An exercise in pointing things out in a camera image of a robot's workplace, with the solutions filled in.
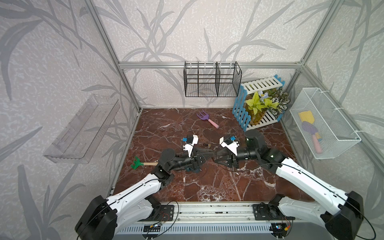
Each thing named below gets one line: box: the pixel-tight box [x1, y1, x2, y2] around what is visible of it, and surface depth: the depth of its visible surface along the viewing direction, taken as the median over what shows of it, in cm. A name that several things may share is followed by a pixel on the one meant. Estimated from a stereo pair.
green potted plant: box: [245, 88, 291, 126], surface depth 91 cm
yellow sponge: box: [298, 110, 315, 124], surface depth 87 cm
